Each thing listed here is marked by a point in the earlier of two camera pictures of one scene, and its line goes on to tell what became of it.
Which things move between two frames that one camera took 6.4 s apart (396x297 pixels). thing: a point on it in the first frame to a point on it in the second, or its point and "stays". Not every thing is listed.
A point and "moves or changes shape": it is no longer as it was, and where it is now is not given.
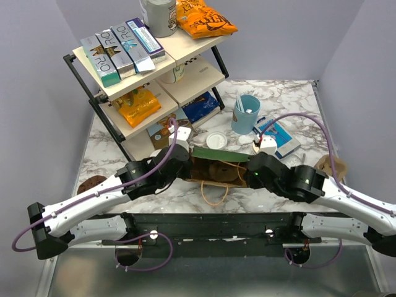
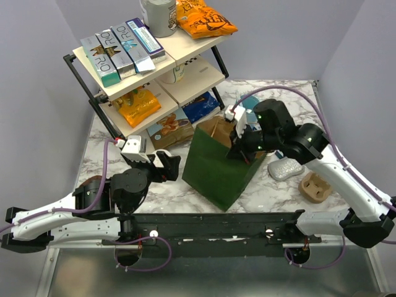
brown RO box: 115,53 stays
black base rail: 215,235 stays
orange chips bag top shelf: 197,20 stays
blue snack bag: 203,104 stays
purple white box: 156,52 stays
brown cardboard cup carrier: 324,164 to 314,188
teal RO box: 96,54 stays
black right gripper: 252,182 to 237,153
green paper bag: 218,167 moves or changes shape
